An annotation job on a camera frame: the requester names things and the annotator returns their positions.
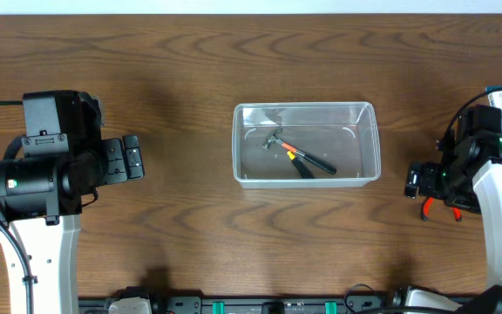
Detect red handled pliers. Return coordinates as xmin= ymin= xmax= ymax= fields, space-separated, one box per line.
xmin=420 ymin=197 xmax=463 ymax=222

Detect clear plastic container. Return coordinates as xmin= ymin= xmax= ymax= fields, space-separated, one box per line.
xmin=232 ymin=101 xmax=382 ymax=188

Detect yellow black screwdriver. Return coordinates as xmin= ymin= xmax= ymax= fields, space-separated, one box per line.
xmin=287 ymin=151 xmax=314 ymax=179

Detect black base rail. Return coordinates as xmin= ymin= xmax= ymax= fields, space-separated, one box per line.
xmin=78 ymin=284 xmax=500 ymax=314

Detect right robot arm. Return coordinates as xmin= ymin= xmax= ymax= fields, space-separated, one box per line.
xmin=394 ymin=106 xmax=502 ymax=313

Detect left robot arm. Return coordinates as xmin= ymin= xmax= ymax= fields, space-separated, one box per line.
xmin=0 ymin=133 xmax=145 ymax=313

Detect small claw hammer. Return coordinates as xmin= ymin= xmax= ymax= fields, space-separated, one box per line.
xmin=262 ymin=127 xmax=336 ymax=174

